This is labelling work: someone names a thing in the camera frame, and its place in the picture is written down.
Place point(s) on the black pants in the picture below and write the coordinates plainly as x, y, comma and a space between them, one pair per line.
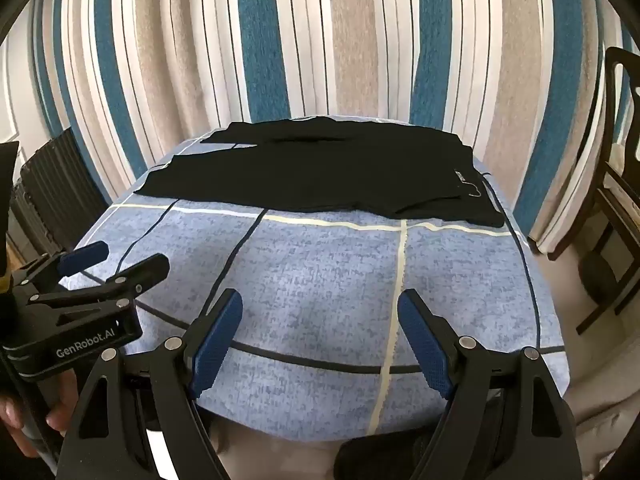
325, 170

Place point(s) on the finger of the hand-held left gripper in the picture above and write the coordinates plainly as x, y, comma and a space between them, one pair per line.
85, 256
135, 275

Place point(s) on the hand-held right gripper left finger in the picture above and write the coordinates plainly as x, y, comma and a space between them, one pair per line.
217, 342

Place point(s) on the person's left hand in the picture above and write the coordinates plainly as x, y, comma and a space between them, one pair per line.
62, 400

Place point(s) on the blue checked bed blanket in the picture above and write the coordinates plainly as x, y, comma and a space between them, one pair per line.
325, 285

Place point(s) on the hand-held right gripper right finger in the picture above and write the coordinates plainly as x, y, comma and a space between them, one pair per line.
425, 345

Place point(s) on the dark wooden chair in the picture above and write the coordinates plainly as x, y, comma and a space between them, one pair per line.
612, 200

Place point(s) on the striped curtain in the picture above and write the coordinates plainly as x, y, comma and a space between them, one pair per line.
320, 35

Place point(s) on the black suitcase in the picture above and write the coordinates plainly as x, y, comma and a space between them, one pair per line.
55, 195

